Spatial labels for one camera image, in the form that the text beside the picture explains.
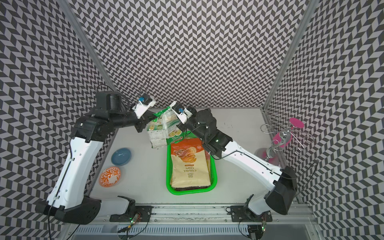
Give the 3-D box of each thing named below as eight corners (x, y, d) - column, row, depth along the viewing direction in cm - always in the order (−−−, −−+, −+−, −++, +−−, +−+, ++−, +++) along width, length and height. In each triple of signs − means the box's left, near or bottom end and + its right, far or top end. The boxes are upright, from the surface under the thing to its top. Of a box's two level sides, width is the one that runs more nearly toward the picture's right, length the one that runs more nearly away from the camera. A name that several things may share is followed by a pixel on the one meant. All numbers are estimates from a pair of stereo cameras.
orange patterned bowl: (99, 187, 82) (96, 185, 79) (107, 169, 89) (104, 166, 86) (118, 187, 82) (115, 185, 79) (124, 169, 89) (121, 166, 86)
